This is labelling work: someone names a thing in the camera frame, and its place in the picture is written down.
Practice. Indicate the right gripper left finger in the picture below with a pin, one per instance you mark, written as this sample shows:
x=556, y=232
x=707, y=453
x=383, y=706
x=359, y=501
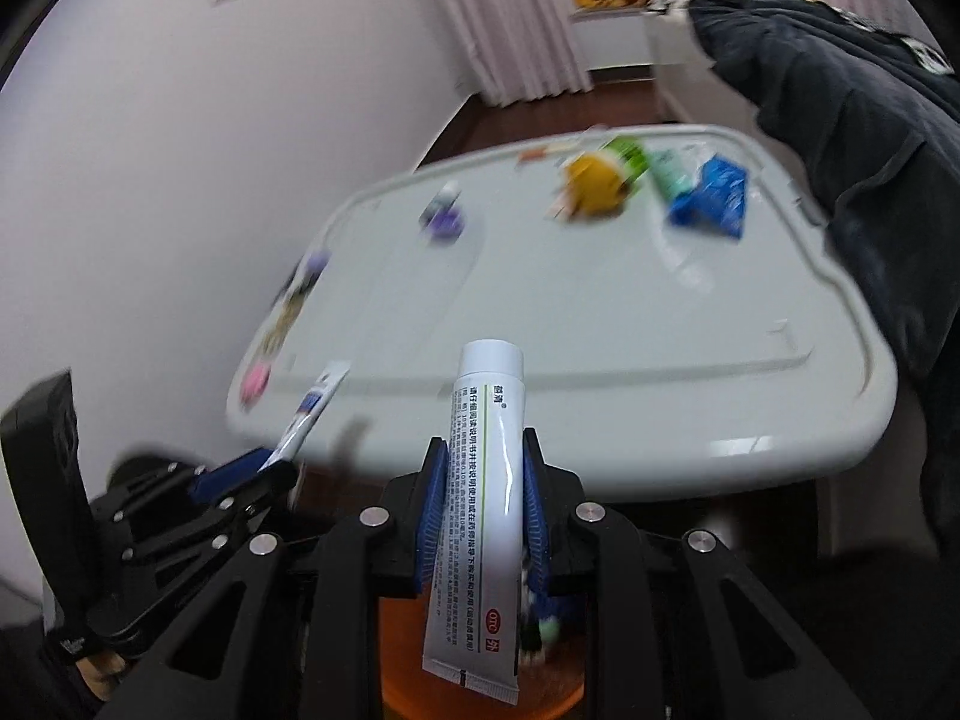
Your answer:
x=290, y=629

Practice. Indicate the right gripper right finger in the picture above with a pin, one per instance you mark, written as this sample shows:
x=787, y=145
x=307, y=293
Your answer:
x=670, y=627

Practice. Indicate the white ointment tube red label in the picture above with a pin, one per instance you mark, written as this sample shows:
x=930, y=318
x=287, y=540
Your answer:
x=475, y=590

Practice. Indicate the white ointment tube blue label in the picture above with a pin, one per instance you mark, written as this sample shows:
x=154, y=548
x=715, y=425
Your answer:
x=309, y=410

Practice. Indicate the mint green cream tube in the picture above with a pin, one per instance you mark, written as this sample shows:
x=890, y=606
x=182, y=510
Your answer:
x=671, y=173

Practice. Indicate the person's left hand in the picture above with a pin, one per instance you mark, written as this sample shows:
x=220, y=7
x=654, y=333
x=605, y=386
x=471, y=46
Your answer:
x=102, y=673

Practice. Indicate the pink hair clip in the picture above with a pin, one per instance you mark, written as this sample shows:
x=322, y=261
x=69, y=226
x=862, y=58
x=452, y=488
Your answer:
x=254, y=382

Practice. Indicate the yellow-green hair claw clip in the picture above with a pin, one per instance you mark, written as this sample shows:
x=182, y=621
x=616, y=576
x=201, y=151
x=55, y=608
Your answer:
x=291, y=301

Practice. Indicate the blue snack wrapper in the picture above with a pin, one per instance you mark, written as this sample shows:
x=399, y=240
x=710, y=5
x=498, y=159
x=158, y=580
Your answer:
x=718, y=200

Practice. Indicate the purple cap small bottle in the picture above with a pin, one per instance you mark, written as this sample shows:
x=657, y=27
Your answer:
x=442, y=218

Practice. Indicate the yellow plug-in mosquito repeller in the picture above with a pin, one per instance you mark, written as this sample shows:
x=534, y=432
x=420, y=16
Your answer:
x=593, y=187

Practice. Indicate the green bottle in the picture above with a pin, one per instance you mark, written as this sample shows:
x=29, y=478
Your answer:
x=628, y=156

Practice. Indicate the dark grey blanket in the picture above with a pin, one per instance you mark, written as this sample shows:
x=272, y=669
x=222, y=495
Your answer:
x=873, y=116

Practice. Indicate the white window bench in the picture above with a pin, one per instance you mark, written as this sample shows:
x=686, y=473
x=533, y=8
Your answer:
x=613, y=38

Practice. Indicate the white bed frame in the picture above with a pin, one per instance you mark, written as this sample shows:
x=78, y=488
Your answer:
x=688, y=88

